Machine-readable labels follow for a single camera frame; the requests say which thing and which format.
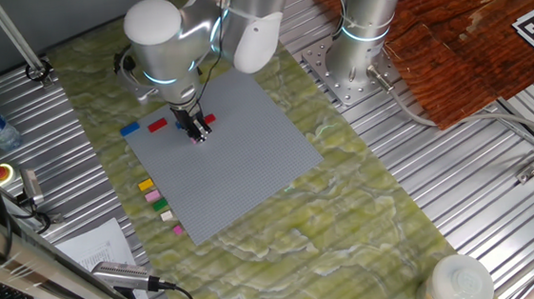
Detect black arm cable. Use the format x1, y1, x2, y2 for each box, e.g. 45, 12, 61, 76
109, 0, 241, 112

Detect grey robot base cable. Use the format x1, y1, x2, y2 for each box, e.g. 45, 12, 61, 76
366, 50, 534, 159

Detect green marble pattern mat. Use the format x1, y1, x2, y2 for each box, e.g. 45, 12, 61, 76
41, 0, 503, 299

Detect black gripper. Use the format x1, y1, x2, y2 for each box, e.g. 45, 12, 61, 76
168, 101, 214, 147

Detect black cable ring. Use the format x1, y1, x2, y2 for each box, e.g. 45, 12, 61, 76
24, 58, 55, 84

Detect white plastic jar lid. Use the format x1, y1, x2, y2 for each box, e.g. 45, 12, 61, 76
418, 250, 497, 299

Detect grey Lego baseplate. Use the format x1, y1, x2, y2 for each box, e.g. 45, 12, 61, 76
116, 61, 331, 252

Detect silver camera on mount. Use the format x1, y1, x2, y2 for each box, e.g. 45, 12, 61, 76
18, 165, 47, 208

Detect green Lego brick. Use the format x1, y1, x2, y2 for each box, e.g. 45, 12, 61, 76
150, 197, 170, 213

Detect metal frame bar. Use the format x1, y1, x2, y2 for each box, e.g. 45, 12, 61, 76
0, 186, 165, 299

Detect black table cable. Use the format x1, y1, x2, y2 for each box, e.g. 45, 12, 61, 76
0, 151, 55, 260

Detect printed paper sheets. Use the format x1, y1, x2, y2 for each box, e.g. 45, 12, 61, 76
29, 214, 153, 299

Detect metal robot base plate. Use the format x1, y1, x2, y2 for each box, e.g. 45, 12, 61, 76
300, 30, 417, 111

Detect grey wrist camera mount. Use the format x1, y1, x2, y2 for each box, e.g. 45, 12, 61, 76
111, 43, 157, 108

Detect aluminium stand pole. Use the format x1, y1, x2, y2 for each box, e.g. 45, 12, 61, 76
0, 0, 52, 89

